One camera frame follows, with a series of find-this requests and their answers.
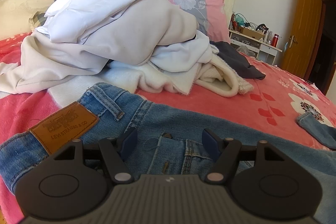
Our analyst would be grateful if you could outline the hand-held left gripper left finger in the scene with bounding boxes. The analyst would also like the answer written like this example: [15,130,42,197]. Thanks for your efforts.
[54,127,138,185]

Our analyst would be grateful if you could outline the wooden door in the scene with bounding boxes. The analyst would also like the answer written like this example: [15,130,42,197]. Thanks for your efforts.
[280,0,324,81]

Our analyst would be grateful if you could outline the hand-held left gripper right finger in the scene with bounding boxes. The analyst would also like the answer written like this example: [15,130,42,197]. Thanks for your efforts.
[202,128,285,185]

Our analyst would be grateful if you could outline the red floral bed blanket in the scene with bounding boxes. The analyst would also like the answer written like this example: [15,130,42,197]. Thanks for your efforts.
[0,32,336,224]

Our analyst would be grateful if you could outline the white shirt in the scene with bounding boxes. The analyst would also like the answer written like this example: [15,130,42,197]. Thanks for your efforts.
[34,0,171,45]

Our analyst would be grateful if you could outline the dark grey garment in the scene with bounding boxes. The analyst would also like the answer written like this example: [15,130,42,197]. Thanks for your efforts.
[210,41,266,80]

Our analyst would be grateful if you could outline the white sweatshirt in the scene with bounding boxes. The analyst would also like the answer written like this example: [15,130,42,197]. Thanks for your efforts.
[108,30,214,75]

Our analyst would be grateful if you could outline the checked pillow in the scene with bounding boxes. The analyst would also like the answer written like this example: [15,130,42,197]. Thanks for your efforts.
[29,11,48,32]

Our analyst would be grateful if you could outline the pile of white clothes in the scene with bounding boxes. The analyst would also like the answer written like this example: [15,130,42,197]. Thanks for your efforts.
[0,0,198,95]

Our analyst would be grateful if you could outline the blue denim jeans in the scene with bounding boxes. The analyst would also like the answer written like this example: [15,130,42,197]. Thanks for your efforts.
[0,82,336,224]

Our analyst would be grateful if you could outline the clear plastic bag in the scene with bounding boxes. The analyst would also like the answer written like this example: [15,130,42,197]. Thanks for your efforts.
[238,46,256,58]

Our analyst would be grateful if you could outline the cardboard box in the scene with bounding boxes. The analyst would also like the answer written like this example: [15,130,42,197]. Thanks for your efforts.
[238,27,264,40]

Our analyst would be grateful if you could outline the white desk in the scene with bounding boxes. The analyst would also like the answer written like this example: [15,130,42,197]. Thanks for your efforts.
[228,29,283,66]

